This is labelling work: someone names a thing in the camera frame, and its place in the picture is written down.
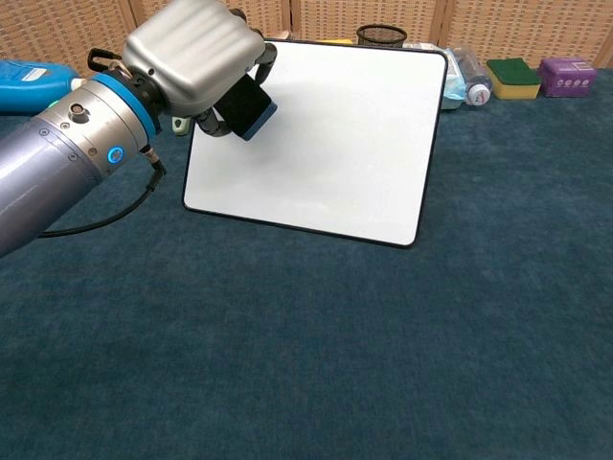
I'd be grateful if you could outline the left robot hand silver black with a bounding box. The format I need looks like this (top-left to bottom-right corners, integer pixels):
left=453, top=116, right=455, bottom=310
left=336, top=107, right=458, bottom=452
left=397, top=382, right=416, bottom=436
left=122, top=0, right=279, bottom=140

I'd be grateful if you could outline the black eraser block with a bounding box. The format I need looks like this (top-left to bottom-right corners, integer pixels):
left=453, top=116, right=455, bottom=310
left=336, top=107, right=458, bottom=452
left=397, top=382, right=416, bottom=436
left=214, top=75, right=280, bottom=142

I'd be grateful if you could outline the white rectangular board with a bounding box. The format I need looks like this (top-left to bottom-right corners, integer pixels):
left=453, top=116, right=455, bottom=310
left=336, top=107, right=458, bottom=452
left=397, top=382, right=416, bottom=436
left=182, top=39, right=450, bottom=249

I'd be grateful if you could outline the blue detergent bottle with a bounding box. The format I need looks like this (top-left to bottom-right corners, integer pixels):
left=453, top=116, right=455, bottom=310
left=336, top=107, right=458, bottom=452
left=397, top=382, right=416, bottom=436
left=0, top=58, right=88, bottom=117

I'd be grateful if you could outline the black mesh pen holder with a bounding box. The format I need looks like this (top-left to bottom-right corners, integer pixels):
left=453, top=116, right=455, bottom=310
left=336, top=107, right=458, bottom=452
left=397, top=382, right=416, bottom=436
left=355, top=24, right=409, bottom=50

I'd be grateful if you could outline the clear plastic water bottle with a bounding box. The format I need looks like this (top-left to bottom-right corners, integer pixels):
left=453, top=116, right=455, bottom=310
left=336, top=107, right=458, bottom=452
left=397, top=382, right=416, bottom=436
left=451, top=45, right=495, bottom=107

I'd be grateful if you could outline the bamboo folding screen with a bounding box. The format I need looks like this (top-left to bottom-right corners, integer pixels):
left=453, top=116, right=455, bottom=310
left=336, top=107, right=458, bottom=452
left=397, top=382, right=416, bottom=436
left=0, top=0, right=613, bottom=72

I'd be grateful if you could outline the blue table cloth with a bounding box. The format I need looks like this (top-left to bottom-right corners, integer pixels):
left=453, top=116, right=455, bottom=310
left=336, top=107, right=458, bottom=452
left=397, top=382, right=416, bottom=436
left=0, top=66, right=613, bottom=460

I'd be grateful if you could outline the green yellow sponge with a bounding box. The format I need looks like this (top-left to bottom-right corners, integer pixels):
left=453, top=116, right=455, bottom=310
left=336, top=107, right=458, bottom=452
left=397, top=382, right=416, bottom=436
left=486, top=57, right=543, bottom=102

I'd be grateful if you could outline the purple cardboard box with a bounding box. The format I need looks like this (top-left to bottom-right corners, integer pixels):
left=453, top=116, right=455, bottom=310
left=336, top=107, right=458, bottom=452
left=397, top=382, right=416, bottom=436
left=536, top=57, right=599, bottom=99

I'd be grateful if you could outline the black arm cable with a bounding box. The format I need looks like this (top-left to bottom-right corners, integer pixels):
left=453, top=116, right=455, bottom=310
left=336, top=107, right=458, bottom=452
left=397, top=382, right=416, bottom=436
left=37, top=147, right=170, bottom=240

